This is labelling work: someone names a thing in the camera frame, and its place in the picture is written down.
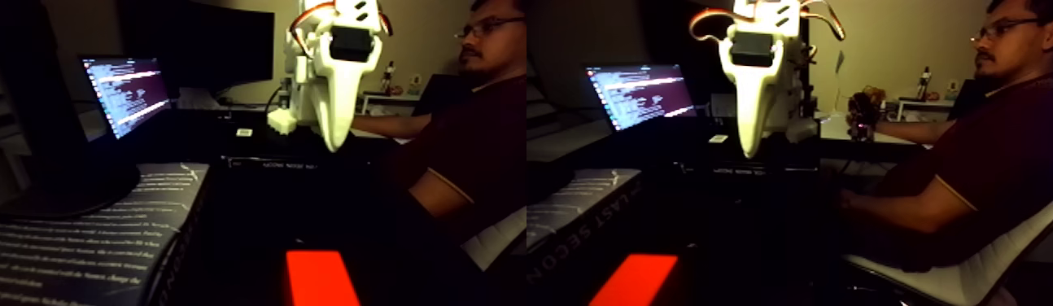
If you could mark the red cube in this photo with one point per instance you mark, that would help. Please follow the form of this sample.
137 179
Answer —
633 282
321 278

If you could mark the person's hand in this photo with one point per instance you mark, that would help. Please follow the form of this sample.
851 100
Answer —
865 126

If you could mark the small white label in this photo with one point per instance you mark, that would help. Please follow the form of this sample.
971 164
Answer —
244 132
718 138

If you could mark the small figurine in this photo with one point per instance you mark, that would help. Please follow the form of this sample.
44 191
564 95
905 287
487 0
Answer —
924 84
388 79

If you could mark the white shelf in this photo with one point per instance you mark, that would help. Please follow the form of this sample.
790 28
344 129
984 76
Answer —
924 107
398 98

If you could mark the black box with lettering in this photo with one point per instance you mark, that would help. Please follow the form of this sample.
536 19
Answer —
270 161
749 167

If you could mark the laptop with lit screen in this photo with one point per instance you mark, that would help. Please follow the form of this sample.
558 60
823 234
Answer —
642 96
129 92

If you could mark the person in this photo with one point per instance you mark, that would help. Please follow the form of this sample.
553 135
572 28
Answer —
484 128
988 154

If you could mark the black computer monitor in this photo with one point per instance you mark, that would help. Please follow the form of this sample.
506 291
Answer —
202 43

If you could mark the dark book with white text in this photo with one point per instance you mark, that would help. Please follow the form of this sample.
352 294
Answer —
569 205
82 248

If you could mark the black monitor with round stand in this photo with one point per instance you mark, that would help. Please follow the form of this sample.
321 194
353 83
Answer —
39 128

